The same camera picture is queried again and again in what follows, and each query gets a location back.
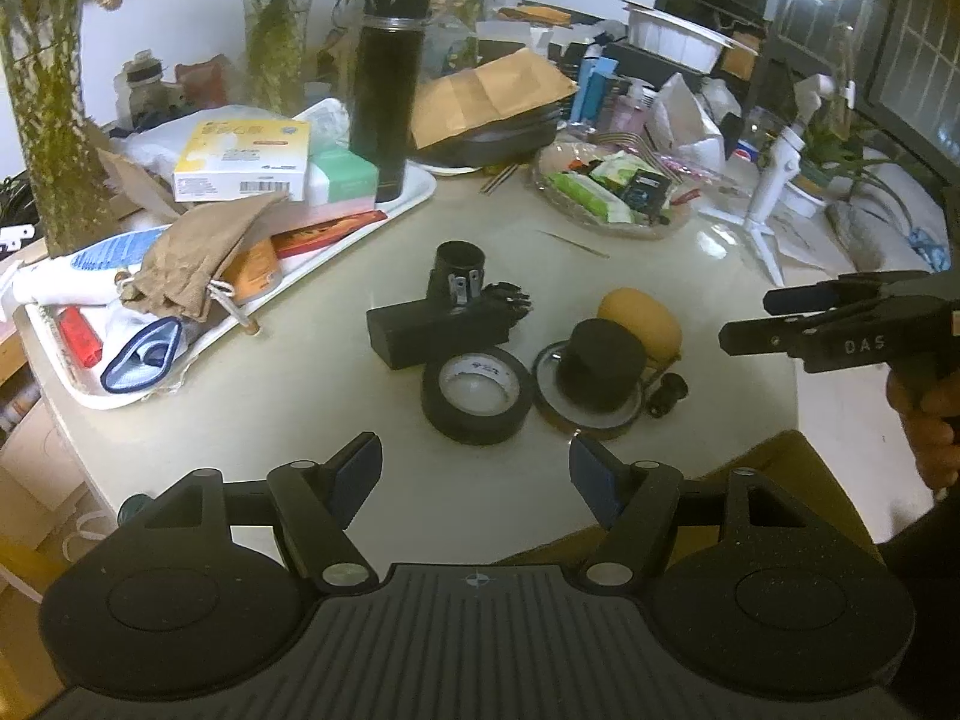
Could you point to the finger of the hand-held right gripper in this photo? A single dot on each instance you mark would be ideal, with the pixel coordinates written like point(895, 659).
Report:
point(750, 337)
point(810, 296)

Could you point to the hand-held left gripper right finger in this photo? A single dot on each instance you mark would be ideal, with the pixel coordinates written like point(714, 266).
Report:
point(596, 484)

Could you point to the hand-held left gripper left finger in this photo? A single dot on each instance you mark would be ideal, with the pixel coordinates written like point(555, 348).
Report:
point(356, 476)

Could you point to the black cylinder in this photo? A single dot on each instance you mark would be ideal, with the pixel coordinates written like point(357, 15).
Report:
point(600, 360)

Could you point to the person's right forearm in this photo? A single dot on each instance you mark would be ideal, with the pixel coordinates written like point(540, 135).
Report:
point(922, 570)

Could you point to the person's right hand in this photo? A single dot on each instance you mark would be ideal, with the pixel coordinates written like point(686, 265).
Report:
point(934, 450)

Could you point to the potted green plant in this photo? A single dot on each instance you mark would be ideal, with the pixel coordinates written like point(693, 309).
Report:
point(806, 199)

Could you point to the yellow sponge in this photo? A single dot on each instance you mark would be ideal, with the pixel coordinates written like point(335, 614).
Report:
point(652, 319)

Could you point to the black tape roll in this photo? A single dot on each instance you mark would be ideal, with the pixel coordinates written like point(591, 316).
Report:
point(435, 409)

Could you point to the white gimbal tripod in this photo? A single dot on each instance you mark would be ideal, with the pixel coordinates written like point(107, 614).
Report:
point(769, 180)

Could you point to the black rectangular box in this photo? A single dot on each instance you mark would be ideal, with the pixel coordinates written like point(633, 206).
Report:
point(405, 330)

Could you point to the black snack packet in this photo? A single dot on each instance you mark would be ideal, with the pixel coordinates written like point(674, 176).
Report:
point(646, 191)

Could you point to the black ridged part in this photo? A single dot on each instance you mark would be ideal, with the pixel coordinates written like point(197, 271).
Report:
point(510, 304)

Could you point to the white plastic bag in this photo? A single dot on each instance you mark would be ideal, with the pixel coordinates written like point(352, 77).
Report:
point(686, 127)

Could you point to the green wipe packet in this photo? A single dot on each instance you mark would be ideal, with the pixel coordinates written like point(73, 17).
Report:
point(589, 195)

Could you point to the orange packet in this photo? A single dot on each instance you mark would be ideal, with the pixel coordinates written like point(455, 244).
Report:
point(255, 270)

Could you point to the glass bowl of snacks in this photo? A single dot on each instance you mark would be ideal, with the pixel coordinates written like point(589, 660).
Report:
point(555, 202)

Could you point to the black cylindrical adapter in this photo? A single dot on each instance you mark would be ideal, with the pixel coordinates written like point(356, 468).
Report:
point(457, 259)

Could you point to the red flat packet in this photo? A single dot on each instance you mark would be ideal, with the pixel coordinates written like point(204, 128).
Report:
point(322, 234)

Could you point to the blue trimmed white pouch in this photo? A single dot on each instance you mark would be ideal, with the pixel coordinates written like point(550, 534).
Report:
point(124, 375)

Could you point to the pink pump bottle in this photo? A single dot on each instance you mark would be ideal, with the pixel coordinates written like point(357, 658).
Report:
point(626, 112)

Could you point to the brown cloth pouch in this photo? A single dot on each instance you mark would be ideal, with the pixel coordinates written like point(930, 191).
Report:
point(195, 262)

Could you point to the window with metal grille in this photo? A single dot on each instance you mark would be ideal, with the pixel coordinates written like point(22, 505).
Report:
point(922, 52)

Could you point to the blue box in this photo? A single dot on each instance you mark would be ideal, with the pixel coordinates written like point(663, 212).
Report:
point(592, 94)

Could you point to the green tissue box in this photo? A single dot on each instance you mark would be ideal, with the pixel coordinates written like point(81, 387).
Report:
point(341, 180)

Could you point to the pair of chopsticks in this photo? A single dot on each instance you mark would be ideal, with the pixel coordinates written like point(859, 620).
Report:
point(499, 178)

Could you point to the red lighter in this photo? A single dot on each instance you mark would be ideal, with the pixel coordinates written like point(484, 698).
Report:
point(81, 336)

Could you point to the black case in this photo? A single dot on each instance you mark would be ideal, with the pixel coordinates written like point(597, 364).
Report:
point(487, 142)

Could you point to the white tray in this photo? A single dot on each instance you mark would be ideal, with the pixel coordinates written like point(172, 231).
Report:
point(45, 349)

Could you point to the yellow box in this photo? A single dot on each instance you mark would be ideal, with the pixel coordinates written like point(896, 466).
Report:
point(240, 157)

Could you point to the white blue tube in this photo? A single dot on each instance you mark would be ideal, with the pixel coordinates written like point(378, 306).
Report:
point(82, 266)

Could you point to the brown paper envelope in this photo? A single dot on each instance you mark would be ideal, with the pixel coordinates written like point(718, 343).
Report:
point(487, 94)

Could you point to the black thermos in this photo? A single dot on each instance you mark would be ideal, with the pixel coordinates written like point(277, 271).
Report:
point(386, 105)

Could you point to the glass vase with plant stems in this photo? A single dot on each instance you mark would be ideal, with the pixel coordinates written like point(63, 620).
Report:
point(454, 37)
point(274, 37)
point(52, 127)

